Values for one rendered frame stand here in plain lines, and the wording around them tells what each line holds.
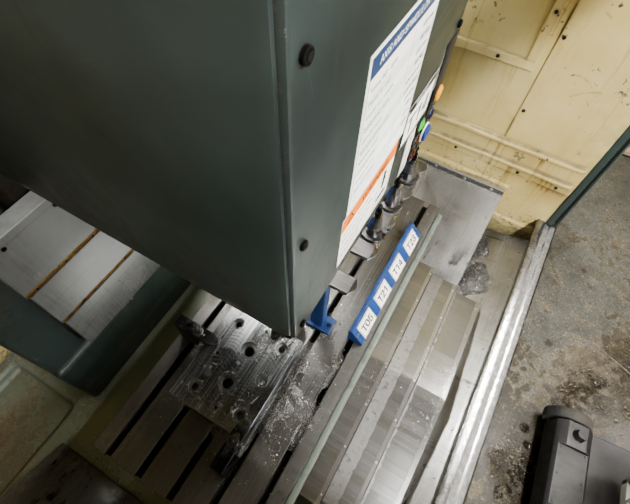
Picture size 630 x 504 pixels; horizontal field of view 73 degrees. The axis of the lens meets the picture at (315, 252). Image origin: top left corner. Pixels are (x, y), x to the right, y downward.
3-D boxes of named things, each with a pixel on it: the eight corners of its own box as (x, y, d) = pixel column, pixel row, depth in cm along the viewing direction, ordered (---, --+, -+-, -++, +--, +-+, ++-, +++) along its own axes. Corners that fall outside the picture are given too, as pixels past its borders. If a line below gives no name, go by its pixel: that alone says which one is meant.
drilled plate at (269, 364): (303, 347, 121) (303, 341, 117) (244, 443, 108) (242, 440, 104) (236, 309, 127) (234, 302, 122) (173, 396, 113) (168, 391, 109)
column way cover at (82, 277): (195, 232, 145) (149, 112, 101) (92, 349, 123) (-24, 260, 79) (183, 226, 146) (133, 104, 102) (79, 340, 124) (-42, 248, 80)
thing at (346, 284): (360, 281, 103) (361, 279, 102) (350, 298, 100) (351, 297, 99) (335, 268, 104) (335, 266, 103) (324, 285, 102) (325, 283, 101)
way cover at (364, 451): (476, 304, 165) (492, 285, 151) (377, 548, 124) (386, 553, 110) (406, 269, 172) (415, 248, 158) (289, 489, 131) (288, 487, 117)
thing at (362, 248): (380, 248, 108) (380, 246, 107) (371, 263, 105) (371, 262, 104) (355, 236, 109) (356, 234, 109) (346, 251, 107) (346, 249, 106)
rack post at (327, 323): (336, 321, 130) (345, 275, 104) (328, 335, 127) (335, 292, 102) (308, 306, 132) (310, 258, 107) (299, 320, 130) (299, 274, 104)
